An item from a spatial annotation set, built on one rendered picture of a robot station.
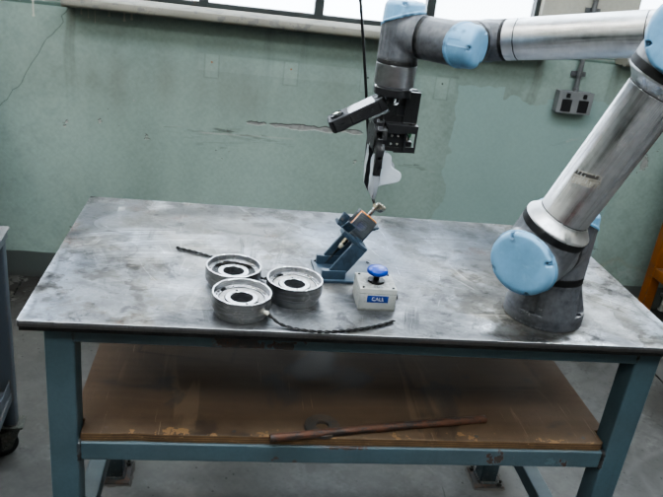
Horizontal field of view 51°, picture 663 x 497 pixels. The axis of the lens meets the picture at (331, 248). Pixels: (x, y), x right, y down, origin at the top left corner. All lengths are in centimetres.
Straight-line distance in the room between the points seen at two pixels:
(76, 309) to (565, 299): 87
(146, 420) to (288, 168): 170
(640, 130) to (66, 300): 96
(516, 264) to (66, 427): 84
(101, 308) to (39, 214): 185
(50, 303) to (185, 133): 169
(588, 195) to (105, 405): 96
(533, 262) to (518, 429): 46
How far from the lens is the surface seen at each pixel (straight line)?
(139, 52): 284
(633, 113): 112
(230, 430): 139
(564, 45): 129
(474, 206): 312
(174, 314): 125
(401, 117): 134
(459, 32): 124
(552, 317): 137
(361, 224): 139
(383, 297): 130
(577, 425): 161
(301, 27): 271
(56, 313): 126
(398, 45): 129
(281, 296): 127
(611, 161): 114
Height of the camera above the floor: 141
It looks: 23 degrees down
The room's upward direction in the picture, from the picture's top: 7 degrees clockwise
